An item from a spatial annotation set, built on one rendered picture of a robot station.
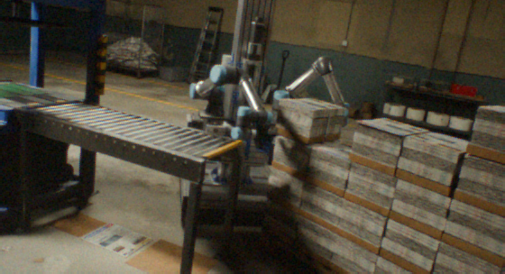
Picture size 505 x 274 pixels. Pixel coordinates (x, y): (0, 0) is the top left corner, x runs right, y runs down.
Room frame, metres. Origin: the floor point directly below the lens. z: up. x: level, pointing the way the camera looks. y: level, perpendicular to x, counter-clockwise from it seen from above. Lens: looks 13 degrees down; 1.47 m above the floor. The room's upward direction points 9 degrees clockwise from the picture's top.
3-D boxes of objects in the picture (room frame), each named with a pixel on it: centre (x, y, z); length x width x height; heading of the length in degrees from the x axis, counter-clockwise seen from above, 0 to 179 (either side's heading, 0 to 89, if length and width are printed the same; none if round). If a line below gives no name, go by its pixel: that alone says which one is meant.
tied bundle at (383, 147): (2.36, -0.75, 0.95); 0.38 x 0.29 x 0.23; 138
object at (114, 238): (2.50, 0.83, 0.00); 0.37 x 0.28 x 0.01; 70
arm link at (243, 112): (2.40, 0.10, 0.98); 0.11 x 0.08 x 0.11; 121
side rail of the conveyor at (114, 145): (2.25, 0.89, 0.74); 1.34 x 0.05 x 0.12; 70
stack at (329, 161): (2.44, -0.66, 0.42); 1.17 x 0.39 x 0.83; 47
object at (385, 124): (2.34, -0.74, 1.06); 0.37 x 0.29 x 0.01; 138
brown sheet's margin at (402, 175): (2.16, -0.97, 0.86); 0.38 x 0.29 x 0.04; 136
